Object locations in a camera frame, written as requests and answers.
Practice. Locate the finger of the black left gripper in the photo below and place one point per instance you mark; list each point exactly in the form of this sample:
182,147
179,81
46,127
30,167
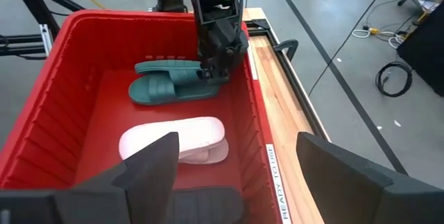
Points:
222,75
205,71

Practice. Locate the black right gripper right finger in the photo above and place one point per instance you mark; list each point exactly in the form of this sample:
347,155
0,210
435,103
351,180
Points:
347,189

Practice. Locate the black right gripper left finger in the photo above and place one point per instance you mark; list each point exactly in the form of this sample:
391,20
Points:
152,179

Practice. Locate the teal rubber slide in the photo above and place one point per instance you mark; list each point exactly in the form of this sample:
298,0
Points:
163,88

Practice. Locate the pink rubber slide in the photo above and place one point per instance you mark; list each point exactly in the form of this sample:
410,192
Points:
180,135

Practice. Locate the black rubber slide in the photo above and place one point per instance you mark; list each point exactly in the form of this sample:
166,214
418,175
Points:
208,205

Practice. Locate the red ribbed plastic bin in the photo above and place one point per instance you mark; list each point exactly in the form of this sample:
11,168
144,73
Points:
114,113

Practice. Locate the small white bin label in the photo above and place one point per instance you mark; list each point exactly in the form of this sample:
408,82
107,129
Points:
252,64

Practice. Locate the white ready to use label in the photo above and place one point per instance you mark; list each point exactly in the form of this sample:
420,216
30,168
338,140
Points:
279,186

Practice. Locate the black box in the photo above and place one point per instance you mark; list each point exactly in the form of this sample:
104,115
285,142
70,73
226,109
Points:
428,50

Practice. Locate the black table edge rail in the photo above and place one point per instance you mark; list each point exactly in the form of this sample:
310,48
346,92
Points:
298,85

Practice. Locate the black metal frame stand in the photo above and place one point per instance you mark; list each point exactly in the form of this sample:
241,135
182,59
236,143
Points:
31,2

